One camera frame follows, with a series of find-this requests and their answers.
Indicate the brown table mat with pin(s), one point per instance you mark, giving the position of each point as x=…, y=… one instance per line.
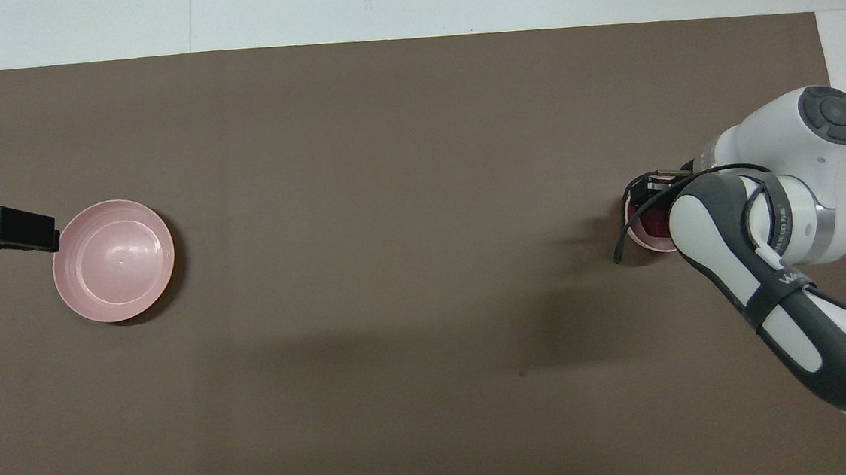
x=389, y=195

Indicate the pink plate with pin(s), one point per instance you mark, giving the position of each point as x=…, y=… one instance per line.
x=115, y=262

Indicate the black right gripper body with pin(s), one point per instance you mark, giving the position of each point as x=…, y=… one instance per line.
x=687, y=168

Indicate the pink bowl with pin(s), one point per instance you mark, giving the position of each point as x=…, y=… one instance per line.
x=638, y=239

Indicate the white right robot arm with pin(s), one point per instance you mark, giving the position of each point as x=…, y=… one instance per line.
x=777, y=134

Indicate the dark red apple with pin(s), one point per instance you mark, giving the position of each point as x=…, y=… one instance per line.
x=656, y=225

